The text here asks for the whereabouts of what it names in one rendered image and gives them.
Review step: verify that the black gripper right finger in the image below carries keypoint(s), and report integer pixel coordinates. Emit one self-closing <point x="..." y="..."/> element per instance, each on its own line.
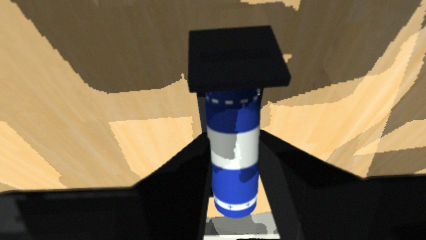
<point x="311" y="199"/>

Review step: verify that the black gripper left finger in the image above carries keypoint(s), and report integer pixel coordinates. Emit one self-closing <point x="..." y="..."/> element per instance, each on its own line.
<point x="171" y="203"/>

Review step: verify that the blue and silver battery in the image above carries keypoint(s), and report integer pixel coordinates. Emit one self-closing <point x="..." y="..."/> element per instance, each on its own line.
<point x="233" y="127"/>

